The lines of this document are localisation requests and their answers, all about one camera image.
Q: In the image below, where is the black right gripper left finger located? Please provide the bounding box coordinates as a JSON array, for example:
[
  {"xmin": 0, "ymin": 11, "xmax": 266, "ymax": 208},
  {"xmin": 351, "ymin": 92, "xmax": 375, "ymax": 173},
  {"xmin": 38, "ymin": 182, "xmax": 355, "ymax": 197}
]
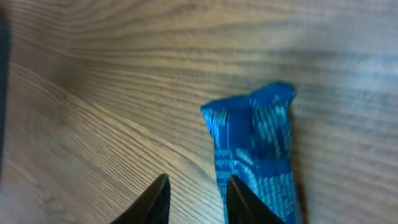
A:
[{"xmin": 111, "ymin": 174, "xmax": 171, "ymax": 224}]

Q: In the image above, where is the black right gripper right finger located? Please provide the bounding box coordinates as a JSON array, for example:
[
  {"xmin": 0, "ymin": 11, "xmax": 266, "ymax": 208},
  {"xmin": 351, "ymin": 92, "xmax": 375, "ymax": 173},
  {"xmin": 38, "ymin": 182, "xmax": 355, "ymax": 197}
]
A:
[{"xmin": 226, "ymin": 175, "xmax": 285, "ymax": 224}]

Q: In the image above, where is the blue Oreo cookie pack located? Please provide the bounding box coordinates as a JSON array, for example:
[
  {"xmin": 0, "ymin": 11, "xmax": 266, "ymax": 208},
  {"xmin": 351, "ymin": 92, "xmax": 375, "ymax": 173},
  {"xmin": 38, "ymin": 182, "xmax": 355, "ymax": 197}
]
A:
[{"xmin": 200, "ymin": 83, "xmax": 303, "ymax": 224}]

